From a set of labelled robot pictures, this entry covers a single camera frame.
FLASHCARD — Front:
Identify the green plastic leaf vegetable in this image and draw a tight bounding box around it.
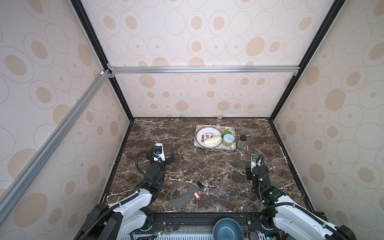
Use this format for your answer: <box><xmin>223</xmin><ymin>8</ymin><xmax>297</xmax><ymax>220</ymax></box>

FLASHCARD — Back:
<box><xmin>222</xmin><ymin>129</ymin><xmax>234</xmax><ymax>137</ymax></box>

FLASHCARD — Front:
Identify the green labelled tin can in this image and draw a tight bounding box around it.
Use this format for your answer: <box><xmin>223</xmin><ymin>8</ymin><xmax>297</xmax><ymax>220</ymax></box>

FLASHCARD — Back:
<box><xmin>222</xmin><ymin>134</ymin><xmax>235</xmax><ymax>148</ymax></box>

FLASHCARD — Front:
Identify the side aluminium frame rail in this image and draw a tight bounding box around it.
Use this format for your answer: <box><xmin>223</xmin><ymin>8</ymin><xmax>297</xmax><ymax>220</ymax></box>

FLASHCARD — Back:
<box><xmin>1</xmin><ymin>69</ymin><xmax>112</xmax><ymax>224</ymax></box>

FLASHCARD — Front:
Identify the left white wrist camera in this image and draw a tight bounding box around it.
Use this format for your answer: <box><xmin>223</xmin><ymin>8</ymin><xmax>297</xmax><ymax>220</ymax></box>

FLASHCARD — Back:
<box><xmin>154</xmin><ymin>143</ymin><xmax>166</xmax><ymax>162</ymax></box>

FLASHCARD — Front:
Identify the pale napa cabbage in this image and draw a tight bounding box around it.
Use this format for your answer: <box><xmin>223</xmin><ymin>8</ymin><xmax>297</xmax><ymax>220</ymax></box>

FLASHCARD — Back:
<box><xmin>203</xmin><ymin>136</ymin><xmax>223</xmax><ymax>148</ymax></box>

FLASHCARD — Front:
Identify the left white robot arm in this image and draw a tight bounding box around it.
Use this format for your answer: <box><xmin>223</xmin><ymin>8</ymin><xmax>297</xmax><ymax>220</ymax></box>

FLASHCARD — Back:
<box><xmin>75</xmin><ymin>143</ymin><xmax>175</xmax><ymax>240</ymax></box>

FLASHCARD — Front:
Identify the black vertical right corner post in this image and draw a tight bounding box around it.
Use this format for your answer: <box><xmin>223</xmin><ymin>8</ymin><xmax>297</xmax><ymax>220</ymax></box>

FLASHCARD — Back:
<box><xmin>269</xmin><ymin>0</ymin><xmax>347</xmax><ymax>123</ymax></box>

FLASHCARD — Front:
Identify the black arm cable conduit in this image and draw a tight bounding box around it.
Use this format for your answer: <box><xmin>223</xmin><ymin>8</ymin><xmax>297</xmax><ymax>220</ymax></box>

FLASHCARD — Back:
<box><xmin>134</xmin><ymin>151</ymin><xmax>164</xmax><ymax>176</ymax></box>
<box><xmin>254</xmin><ymin>154</ymin><xmax>271</xmax><ymax>205</ymax></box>

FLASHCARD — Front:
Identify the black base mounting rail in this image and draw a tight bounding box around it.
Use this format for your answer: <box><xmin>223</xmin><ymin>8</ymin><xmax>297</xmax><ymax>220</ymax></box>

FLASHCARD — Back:
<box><xmin>134</xmin><ymin>212</ymin><xmax>282</xmax><ymax>238</ymax></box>

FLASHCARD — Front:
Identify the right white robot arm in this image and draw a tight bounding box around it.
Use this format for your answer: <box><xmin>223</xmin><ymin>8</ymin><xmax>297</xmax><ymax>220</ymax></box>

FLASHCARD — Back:
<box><xmin>246</xmin><ymin>155</ymin><xmax>356</xmax><ymax>240</ymax></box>

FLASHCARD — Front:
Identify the blue ceramic bowl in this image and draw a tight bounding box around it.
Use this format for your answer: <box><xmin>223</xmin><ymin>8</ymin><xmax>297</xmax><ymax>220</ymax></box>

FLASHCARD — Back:
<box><xmin>213</xmin><ymin>218</ymin><xmax>244</xmax><ymax>240</ymax></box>

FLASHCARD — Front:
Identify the white round plate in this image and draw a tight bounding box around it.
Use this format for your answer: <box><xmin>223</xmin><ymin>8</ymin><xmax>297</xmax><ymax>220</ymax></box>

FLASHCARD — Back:
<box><xmin>195</xmin><ymin>127</ymin><xmax>222</xmax><ymax>149</ymax></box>

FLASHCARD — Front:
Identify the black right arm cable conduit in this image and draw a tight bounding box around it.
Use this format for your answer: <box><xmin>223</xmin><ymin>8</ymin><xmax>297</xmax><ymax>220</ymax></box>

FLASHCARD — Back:
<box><xmin>254</xmin><ymin>154</ymin><xmax>271</xmax><ymax>205</ymax></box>

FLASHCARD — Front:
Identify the green herb spice jar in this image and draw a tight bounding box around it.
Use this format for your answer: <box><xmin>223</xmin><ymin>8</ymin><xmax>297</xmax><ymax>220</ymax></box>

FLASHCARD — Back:
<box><xmin>237</xmin><ymin>135</ymin><xmax>247</xmax><ymax>150</ymax></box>

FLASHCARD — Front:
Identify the horizontal aluminium frame rail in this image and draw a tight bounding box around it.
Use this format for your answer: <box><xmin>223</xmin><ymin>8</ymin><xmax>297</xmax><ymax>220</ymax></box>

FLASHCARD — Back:
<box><xmin>110</xmin><ymin>65</ymin><xmax>300</xmax><ymax>74</ymax></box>

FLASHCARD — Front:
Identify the black vertical corner post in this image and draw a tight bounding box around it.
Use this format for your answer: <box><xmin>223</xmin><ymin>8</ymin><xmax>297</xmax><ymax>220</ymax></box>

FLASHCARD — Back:
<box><xmin>70</xmin><ymin>0</ymin><xmax>135</xmax><ymax>122</ymax></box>
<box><xmin>269</xmin><ymin>0</ymin><xmax>347</xmax><ymax>123</ymax></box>

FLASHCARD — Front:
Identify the clear glass shaker bottle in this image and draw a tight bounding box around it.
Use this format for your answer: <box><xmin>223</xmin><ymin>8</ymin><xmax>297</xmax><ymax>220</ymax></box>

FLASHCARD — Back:
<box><xmin>217</xmin><ymin>116</ymin><xmax>223</xmax><ymax>125</ymax></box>

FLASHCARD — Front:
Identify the black vertical left corner post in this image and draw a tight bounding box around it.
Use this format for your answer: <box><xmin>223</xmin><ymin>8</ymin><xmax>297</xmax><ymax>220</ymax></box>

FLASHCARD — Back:
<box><xmin>70</xmin><ymin>0</ymin><xmax>135</xmax><ymax>122</ymax></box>

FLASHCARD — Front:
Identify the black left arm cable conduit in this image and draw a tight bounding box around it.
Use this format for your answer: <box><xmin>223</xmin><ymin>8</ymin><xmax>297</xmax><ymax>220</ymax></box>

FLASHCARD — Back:
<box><xmin>134</xmin><ymin>151</ymin><xmax>164</xmax><ymax>176</ymax></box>

